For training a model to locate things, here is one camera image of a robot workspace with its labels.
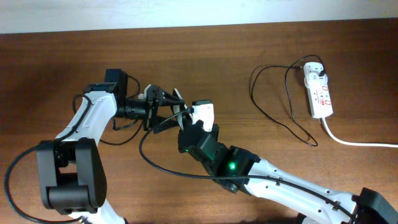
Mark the white power strip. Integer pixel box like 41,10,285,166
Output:
303,62,333,119

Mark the black charging cable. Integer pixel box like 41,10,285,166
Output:
248,54,327,147

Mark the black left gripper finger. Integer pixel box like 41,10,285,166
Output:
155,88,185,106
152,116,179,134

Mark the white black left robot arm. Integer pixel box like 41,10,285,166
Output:
37,68,184,223

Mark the white USB charger adapter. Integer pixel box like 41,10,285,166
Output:
304,73,328,88

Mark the white power strip cord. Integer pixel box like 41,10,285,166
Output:
320,117,398,149

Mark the black Galaxy smartphone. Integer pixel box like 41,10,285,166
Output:
172,88,192,130

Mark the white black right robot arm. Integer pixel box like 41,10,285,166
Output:
178,121,397,223

